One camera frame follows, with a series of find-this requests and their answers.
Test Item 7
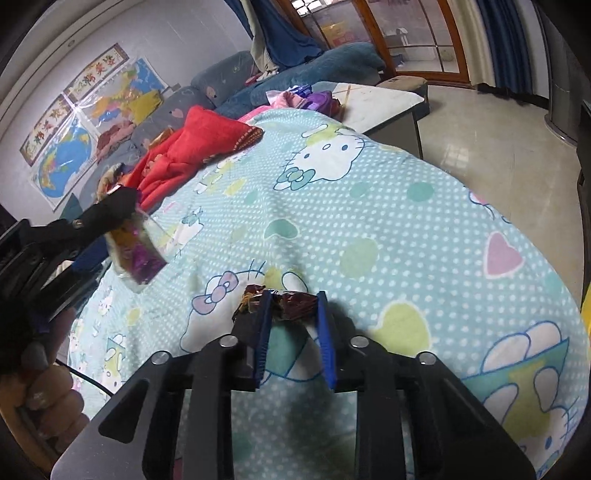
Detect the blue curtain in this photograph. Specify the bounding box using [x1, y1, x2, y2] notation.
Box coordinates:
[224, 0, 322, 75]
[476, 0, 533, 95]

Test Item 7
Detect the white coffee table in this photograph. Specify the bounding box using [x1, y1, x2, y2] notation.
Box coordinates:
[312, 81, 429, 159]

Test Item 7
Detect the wall map poster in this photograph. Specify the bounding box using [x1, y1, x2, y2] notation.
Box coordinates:
[20, 43, 169, 210]

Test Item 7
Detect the purple pink toys pile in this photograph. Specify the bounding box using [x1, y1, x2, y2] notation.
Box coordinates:
[266, 84, 342, 118]

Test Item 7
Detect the hello kitty blanket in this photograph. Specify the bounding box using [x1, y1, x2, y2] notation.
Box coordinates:
[69, 109, 590, 477]

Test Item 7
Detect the purple orange candy wrapper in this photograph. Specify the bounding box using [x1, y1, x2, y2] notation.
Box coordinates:
[105, 210, 167, 293]

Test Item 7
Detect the red blanket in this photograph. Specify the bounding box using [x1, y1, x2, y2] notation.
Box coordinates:
[125, 106, 263, 212]

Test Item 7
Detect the left hand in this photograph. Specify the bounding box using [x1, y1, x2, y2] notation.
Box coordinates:
[1, 308, 88, 473]

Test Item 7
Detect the brown cushioned stool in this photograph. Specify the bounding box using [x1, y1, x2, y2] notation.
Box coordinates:
[378, 75, 431, 120]

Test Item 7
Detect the blue sofa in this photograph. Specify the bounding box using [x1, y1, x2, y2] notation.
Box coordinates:
[77, 42, 386, 209]

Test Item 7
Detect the blue curtain right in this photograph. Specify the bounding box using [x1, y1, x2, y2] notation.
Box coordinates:
[476, 0, 533, 95]

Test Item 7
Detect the blue curtain left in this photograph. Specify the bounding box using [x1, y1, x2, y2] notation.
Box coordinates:
[224, 0, 322, 75]

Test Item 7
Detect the dark brown chocolate wrapper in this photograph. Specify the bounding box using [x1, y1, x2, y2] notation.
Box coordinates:
[232, 284, 318, 322]

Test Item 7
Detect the silver tower air conditioner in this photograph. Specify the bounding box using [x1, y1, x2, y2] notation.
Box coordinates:
[536, 7, 590, 146]

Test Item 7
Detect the wooden glass door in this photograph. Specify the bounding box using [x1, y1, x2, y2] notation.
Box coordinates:
[277, 0, 470, 87]

